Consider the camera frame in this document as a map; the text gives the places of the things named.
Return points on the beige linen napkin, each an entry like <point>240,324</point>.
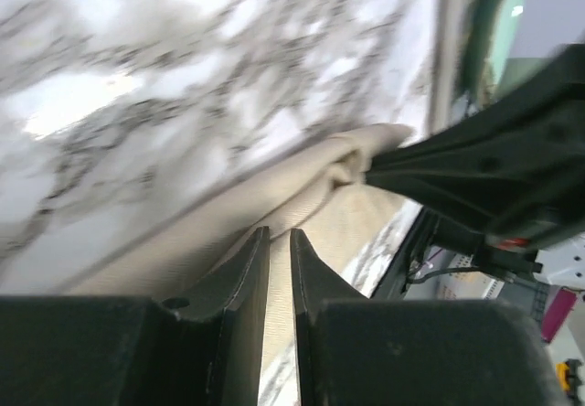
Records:
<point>354,228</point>

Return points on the floral teal serving tray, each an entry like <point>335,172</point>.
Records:
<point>489,33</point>

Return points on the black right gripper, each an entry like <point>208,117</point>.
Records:
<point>508,182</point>

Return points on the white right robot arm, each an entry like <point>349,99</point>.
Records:
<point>567,259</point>

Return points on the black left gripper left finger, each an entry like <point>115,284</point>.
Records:
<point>201,348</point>

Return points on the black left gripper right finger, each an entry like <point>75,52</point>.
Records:
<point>352,350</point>

